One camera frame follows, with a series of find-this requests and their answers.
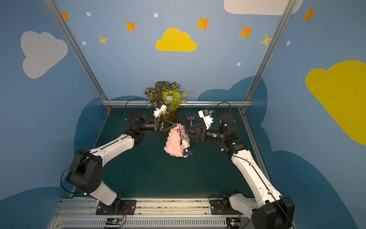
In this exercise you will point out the white plush cat keychain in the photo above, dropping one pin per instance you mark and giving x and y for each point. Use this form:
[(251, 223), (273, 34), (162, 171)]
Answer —
[(187, 150)]

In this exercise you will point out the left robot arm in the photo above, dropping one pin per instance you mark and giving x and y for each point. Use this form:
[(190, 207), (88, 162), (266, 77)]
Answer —
[(86, 170)]

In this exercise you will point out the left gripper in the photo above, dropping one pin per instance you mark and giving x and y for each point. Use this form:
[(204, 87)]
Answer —
[(160, 124)]

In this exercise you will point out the pink fluffy zipper bag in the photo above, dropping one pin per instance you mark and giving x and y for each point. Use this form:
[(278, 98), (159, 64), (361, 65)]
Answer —
[(173, 143)]

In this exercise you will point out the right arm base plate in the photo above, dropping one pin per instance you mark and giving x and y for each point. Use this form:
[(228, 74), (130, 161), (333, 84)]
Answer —
[(218, 207)]

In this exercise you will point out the right controller board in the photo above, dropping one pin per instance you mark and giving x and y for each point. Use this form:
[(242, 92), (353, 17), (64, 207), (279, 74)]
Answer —
[(233, 223)]

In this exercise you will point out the left controller board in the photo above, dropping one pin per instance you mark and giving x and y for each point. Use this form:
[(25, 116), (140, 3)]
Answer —
[(114, 222)]

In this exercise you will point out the front aluminium rail base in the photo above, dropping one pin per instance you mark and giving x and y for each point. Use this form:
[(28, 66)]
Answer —
[(150, 213)]

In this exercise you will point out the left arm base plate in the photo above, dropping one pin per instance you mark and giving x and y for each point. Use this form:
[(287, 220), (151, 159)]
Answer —
[(118, 208)]

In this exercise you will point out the artificial flowers in vase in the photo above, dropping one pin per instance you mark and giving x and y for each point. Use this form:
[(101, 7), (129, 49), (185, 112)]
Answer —
[(168, 94)]

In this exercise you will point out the controller board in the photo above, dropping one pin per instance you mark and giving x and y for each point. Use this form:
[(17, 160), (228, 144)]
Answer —
[(233, 223), (114, 222)]

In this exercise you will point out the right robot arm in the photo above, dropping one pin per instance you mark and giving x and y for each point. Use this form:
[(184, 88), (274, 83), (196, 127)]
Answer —
[(269, 209)]

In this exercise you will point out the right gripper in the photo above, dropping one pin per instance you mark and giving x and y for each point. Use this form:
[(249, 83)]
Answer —
[(202, 134)]

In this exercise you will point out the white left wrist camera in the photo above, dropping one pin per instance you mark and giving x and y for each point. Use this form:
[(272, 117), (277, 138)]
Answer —
[(159, 110)]

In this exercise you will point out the purple pink toy rake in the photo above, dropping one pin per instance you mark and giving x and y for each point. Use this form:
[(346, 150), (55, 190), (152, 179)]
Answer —
[(190, 117)]

